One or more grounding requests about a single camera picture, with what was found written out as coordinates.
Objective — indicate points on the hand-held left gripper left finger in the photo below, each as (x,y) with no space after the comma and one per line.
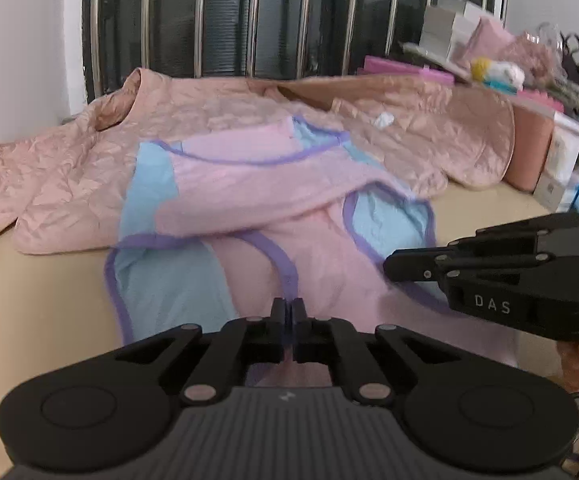
(280,330)

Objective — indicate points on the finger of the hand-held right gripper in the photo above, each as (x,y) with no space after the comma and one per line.
(509,237)
(412,266)

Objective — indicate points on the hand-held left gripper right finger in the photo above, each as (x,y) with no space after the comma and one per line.
(300,330)

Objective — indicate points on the pink blue purple-trimmed top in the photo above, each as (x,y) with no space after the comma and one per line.
(319,260)

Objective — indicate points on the large pink storage box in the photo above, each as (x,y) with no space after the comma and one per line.
(529,150)

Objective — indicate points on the white printed carton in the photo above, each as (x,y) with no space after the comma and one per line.
(562,160)

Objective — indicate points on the magenta small box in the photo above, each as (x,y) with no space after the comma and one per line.
(544,101)

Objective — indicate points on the teal small box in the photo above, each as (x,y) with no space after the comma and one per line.
(499,86)

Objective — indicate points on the white yellow plush toy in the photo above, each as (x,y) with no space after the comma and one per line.
(507,74)

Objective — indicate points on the black bag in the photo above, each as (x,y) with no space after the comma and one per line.
(577,70)

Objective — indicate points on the pink mesh bag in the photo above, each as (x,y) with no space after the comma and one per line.
(529,57)

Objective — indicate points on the flat pink box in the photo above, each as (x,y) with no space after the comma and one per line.
(404,71)

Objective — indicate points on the pink fabric pouch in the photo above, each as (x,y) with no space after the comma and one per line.
(492,37)

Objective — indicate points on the stack of white boxes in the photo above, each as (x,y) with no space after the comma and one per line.
(444,27)

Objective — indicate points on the pink quilted jacket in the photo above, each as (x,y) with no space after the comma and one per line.
(69,180)

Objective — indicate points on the window with steel bars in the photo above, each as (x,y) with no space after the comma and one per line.
(229,15)

